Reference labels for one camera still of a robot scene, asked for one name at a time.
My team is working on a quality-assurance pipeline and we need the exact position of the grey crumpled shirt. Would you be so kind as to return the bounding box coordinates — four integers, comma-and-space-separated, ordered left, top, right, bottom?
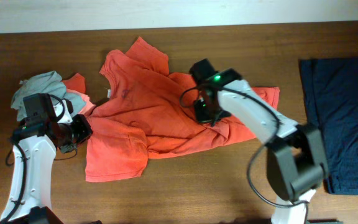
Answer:
11, 71, 86, 121

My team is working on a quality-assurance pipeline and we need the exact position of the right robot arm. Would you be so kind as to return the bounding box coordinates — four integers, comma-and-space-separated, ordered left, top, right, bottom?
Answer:
190, 59, 329, 223

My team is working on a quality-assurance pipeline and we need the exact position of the salmon pink folded shirt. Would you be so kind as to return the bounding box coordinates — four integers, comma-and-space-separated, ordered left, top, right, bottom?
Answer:
67, 89, 96, 117

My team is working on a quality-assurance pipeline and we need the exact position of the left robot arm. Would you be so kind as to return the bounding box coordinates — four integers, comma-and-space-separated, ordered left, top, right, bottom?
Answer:
0, 93, 93, 223

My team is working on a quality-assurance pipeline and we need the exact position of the red folded shirt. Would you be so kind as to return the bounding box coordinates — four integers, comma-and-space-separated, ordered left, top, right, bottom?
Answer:
62, 73, 86, 94

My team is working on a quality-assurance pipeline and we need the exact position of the navy blue garment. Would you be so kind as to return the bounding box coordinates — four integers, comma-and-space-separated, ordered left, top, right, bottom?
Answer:
299, 57, 358, 195

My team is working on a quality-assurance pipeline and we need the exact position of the orange-red printed t-shirt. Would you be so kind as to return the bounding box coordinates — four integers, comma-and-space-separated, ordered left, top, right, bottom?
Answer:
85, 36, 281, 183

